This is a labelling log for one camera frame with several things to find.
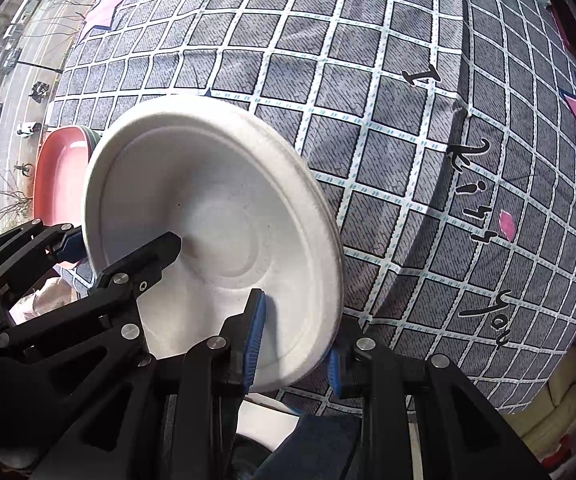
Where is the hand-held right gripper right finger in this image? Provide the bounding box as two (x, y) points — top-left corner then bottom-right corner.
(327, 316), (553, 480)

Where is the white round object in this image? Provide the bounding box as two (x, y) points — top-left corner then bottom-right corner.
(237, 392), (302, 454)

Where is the pale plastic bag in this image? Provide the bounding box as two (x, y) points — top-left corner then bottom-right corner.
(10, 272), (92, 327)

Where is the pink plate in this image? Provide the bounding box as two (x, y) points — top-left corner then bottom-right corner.
(33, 127), (100, 241)

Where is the dark red object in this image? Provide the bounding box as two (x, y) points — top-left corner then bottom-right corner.
(550, 5), (576, 81)

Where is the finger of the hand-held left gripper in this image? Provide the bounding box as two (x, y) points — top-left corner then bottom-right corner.
(0, 219), (87, 302)
(0, 232), (183, 387)

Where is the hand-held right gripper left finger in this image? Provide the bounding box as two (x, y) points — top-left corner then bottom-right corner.
(28, 288), (268, 480)

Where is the white bowl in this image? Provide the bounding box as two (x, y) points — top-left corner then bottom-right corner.
(83, 94), (346, 393)

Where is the cream sofa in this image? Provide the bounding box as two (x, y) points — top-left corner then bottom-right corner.
(518, 370), (576, 461)

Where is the dark cloth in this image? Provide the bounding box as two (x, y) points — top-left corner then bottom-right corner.
(267, 412), (365, 480)

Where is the grey checked printed blanket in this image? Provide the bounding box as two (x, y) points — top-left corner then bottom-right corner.
(43, 0), (576, 416)

